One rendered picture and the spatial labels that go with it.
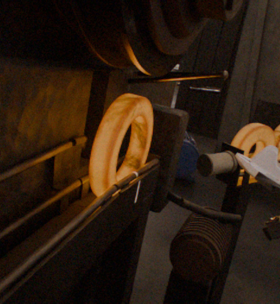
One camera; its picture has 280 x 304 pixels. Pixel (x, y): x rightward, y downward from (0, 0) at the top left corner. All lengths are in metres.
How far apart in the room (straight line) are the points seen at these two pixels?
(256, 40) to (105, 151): 2.84
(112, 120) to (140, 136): 0.14
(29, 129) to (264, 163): 0.40
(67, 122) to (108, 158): 0.09
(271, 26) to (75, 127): 2.84
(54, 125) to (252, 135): 0.61
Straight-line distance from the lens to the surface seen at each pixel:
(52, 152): 0.52
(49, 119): 0.52
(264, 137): 1.05
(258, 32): 3.30
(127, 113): 0.54
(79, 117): 0.58
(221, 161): 0.94
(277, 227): 0.71
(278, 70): 3.25
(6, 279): 0.38
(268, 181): 0.67
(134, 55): 0.48
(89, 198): 0.63
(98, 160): 0.54
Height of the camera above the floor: 0.92
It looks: 16 degrees down
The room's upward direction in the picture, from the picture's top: 11 degrees clockwise
